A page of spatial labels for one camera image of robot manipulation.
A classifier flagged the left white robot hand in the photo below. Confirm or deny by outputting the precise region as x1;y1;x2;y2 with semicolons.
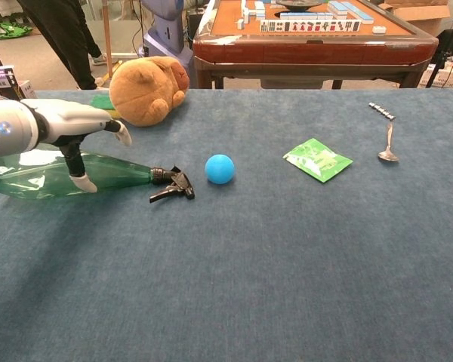
32;97;134;194

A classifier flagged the green transparent spray bottle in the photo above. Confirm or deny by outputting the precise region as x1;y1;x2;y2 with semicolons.
0;149;196;204

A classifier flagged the purple robot base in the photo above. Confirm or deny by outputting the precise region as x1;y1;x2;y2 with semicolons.
140;0;194;90

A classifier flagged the yellow green sponge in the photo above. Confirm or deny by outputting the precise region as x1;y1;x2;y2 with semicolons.
89;94;118;112

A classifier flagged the brown capybara plush toy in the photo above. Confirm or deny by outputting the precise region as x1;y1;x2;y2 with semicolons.
109;56;190;127

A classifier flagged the dark purple carton box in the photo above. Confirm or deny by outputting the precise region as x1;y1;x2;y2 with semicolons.
0;66;37;101

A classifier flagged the person in black trousers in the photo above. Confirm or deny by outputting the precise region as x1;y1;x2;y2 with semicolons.
17;0;109;91

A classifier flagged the wooden pole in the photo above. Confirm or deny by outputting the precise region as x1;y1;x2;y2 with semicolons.
101;0;114;78

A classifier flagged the green bag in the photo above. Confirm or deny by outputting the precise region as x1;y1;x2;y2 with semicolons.
0;21;34;41

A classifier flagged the blue ball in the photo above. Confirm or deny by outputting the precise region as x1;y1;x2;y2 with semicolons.
205;153;236;186

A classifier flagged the blue table cloth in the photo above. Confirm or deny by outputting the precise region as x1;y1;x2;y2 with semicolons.
0;88;453;362

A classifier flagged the brown mahjong table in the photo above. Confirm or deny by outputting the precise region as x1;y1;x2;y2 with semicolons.
192;0;439;91

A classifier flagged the green sachet packet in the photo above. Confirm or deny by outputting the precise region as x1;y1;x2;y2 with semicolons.
282;137;354;184

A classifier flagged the row of face-up mahjong tiles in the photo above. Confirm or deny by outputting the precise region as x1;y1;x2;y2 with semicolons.
259;20;362;33

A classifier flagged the metal spoon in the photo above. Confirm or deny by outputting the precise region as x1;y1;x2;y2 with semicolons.
377;121;400;163

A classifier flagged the cardboard box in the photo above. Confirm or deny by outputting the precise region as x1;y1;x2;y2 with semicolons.
379;0;453;37

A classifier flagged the silver bead chain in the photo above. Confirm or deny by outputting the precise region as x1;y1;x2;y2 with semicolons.
368;102;396;121

